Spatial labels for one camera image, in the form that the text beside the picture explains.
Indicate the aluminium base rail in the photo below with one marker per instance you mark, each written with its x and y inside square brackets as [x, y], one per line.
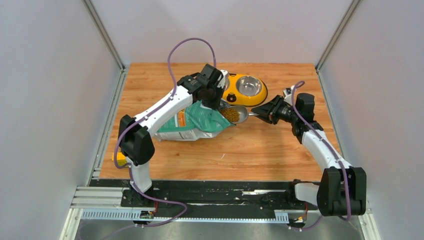
[101, 203]

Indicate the brown kibble pet food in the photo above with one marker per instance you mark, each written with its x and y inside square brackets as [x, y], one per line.
[231, 114]

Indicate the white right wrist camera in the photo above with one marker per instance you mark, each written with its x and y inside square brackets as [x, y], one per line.
[287, 94]

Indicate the yellow double pet bowl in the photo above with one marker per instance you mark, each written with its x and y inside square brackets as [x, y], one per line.
[245, 90]

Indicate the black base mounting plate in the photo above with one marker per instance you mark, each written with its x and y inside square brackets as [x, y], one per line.
[208, 199]

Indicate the green pet food bag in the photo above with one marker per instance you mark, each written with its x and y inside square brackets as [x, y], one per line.
[193, 123]

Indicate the grey metal scoop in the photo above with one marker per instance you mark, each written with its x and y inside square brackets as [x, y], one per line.
[244, 113]

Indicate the yellow building brick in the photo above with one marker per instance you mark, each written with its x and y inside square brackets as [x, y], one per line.
[121, 160]

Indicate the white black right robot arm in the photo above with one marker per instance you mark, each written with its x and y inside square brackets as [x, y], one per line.
[342, 189]

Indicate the aluminium frame post left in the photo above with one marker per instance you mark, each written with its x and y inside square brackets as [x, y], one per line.
[91, 9]

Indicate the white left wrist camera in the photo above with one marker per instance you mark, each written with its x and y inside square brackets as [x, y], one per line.
[224, 81]

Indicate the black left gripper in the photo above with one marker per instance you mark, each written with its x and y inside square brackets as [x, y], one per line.
[215, 104]

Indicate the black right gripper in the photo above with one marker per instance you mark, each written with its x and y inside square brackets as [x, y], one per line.
[268, 111]

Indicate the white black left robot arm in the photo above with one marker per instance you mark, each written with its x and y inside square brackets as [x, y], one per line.
[136, 133]

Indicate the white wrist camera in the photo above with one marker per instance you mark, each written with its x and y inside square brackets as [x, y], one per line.
[224, 81]
[287, 94]

